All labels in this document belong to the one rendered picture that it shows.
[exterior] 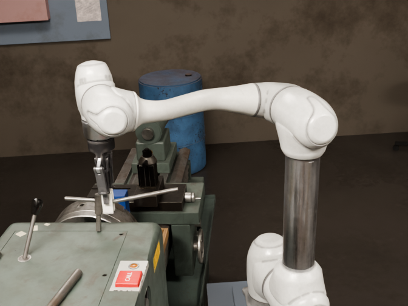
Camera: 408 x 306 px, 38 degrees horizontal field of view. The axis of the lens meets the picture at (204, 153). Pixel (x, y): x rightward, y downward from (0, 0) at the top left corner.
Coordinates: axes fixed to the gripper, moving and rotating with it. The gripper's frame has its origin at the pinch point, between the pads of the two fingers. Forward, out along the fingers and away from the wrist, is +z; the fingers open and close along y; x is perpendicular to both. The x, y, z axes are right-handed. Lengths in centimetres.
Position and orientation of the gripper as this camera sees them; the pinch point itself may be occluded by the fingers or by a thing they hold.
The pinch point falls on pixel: (108, 201)
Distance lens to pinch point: 175.8
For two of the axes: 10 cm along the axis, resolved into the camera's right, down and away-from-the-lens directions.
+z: 0.4, 9.2, 3.9
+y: 0.8, -3.9, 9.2
